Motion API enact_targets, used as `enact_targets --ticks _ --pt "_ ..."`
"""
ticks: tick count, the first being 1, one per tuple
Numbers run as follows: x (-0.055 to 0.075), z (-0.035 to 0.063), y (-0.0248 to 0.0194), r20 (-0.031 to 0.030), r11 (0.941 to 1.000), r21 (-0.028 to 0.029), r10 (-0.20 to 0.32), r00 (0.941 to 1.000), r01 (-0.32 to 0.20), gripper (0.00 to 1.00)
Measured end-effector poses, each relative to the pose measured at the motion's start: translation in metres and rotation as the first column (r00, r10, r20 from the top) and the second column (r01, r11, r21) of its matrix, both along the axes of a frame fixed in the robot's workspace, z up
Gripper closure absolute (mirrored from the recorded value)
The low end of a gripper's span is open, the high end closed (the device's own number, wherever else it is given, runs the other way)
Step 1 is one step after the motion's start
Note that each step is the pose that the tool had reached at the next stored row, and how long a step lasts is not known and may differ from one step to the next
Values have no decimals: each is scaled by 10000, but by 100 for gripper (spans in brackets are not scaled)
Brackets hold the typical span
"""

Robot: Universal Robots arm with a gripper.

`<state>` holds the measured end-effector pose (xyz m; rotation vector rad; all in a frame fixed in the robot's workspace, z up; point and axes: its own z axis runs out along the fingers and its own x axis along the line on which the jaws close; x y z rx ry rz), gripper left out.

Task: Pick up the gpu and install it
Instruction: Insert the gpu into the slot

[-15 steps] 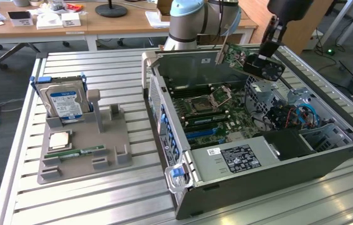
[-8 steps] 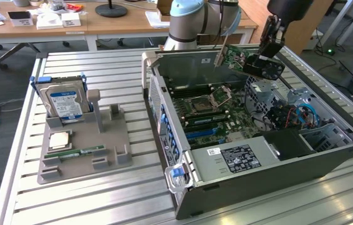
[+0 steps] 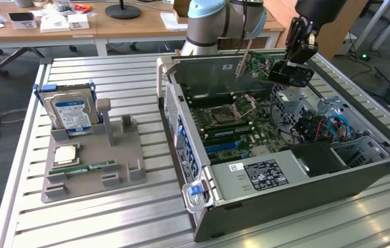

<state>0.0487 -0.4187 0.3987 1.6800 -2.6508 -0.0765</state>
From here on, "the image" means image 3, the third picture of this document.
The open pc case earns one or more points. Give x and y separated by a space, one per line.
284 206

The cardboard box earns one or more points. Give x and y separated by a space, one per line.
180 7

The grey plastic parts rack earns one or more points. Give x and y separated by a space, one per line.
90 155

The white desk frame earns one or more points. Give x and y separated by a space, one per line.
375 23

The red small item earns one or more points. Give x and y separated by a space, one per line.
81 9

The wooden cabinet panel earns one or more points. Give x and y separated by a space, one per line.
335 38

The stack of white papers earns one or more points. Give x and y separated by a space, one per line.
172 23

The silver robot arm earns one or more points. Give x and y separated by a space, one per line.
201 25

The silver cpu chip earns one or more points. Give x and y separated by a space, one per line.
64 155

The wooden desk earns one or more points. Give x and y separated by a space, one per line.
128 25
8 36

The cpu socket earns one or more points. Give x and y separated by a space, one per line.
220 115

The black round lamp base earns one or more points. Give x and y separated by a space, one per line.
121 11

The blue case release latch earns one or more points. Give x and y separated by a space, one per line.
194 189

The green gpu with black fan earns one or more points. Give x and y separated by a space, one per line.
259 64

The green motherboard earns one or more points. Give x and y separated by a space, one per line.
267 131

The metal socket cover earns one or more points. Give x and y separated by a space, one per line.
245 103

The green ram stick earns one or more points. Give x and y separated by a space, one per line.
77 169

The grey cup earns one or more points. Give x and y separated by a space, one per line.
22 3

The white floor box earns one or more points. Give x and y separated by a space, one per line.
347 46

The grey power supply unit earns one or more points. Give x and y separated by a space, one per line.
228 186

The small grey device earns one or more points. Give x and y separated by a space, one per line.
61 6

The device with green light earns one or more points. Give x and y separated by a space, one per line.
364 56

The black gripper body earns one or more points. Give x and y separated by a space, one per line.
317 10

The grey chair base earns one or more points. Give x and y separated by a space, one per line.
14 55

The hard disk in blue carrier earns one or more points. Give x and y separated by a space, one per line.
72 113

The metal disk bay cage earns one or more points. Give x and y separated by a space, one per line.
363 147

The plain white box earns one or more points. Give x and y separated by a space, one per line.
77 23

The white box with black inset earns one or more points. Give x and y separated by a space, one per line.
25 24

